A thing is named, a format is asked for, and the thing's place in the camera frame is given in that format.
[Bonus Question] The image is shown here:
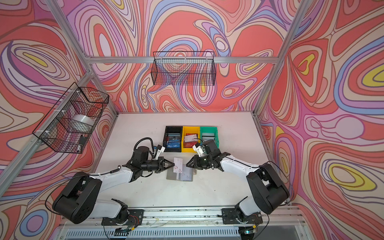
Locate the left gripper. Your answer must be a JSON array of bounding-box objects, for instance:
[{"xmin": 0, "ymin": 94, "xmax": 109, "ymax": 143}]
[{"xmin": 140, "ymin": 157, "xmax": 174, "ymax": 174}]

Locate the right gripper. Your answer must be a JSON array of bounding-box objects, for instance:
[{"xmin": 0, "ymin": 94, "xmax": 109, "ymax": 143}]
[{"xmin": 186, "ymin": 154, "xmax": 213, "ymax": 170}]

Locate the grey card holder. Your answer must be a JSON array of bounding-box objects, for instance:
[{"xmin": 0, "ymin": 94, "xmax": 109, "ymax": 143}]
[{"xmin": 166, "ymin": 165, "xmax": 197, "ymax": 182}]

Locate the white vip card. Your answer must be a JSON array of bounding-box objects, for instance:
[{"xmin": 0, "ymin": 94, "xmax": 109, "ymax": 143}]
[
  {"xmin": 173, "ymin": 158, "xmax": 183, "ymax": 174},
  {"xmin": 184, "ymin": 134, "xmax": 198, "ymax": 142}
]

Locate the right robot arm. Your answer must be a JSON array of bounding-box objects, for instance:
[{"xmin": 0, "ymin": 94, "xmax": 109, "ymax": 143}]
[{"xmin": 187, "ymin": 152, "xmax": 290, "ymax": 224}]

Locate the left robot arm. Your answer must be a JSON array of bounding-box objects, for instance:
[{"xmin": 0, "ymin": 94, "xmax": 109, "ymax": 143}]
[{"xmin": 52, "ymin": 146, "xmax": 175, "ymax": 226}]

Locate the red VIP card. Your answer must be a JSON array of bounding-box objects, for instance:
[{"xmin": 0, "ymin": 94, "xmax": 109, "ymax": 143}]
[{"xmin": 184, "ymin": 141, "xmax": 198, "ymax": 149}]

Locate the blue card in black bin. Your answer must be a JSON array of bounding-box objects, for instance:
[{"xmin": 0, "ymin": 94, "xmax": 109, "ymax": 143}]
[{"xmin": 167, "ymin": 142, "xmax": 181, "ymax": 149}]

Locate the white VIP card in bin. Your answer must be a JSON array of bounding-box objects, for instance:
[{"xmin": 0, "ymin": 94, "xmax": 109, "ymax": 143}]
[{"xmin": 184, "ymin": 134, "xmax": 198, "ymax": 142}]

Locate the black storage bin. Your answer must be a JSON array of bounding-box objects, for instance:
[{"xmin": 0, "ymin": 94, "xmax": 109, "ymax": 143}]
[{"xmin": 163, "ymin": 126, "xmax": 183, "ymax": 153}]

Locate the yellow storage bin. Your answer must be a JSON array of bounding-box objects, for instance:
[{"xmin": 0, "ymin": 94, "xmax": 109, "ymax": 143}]
[{"xmin": 181, "ymin": 126, "xmax": 200, "ymax": 153}]

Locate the green storage bin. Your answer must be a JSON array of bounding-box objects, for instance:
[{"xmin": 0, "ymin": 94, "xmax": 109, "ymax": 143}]
[{"xmin": 199, "ymin": 127, "xmax": 220, "ymax": 148}]

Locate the white tape roll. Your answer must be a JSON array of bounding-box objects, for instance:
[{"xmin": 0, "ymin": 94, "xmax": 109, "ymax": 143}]
[{"xmin": 70, "ymin": 115, "xmax": 95, "ymax": 133}]

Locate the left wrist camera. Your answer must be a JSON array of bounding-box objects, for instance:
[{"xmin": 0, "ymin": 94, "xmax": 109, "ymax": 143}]
[{"xmin": 154, "ymin": 145, "xmax": 166, "ymax": 160}]

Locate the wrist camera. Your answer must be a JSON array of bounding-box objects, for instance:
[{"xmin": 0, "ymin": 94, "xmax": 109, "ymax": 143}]
[
  {"xmin": 154, "ymin": 145, "xmax": 166, "ymax": 160},
  {"xmin": 193, "ymin": 140, "xmax": 221, "ymax": 157}
]

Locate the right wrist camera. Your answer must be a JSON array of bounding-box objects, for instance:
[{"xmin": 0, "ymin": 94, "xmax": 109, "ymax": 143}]
[{"xmin": 193, "ymin": 140, "xmax": 221, "ymax": 157}]

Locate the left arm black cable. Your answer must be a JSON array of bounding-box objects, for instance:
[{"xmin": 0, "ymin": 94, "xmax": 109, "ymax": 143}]
[{"xmin": 133, "ymin": 137, "xmax": 155, "ymax": 152}]

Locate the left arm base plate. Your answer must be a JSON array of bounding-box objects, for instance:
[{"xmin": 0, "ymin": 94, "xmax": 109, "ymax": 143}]
[{"xmin": 102, "ymin": 209, "xmax": 145, "ymax": 227}]

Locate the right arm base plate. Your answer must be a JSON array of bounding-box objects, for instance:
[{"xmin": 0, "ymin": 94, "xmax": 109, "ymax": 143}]
[{"xmin": 218, "ymin": 208, "xmax": 263, "ymax": 226}]

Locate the black wire basket back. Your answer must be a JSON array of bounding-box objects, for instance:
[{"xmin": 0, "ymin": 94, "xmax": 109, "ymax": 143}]
[{"xmin": 151, "ymin": 51, "xmax": 217, "ymax": 86}]

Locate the black wire basket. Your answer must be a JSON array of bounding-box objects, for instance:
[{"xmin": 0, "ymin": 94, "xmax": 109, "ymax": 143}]
[
  {"xmin": 33, "ymin": 83, "xmax": 110, "ymax": 154},
  {"xmin": 151, "ymin": 51, "xmax": 217, "ymax": 86}
]

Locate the black wire basket left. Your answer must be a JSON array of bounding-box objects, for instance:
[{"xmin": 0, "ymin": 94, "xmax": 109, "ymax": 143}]
[{"xmin": 33, "ymin": 83, "xmax": 110, "ymax": 154}]

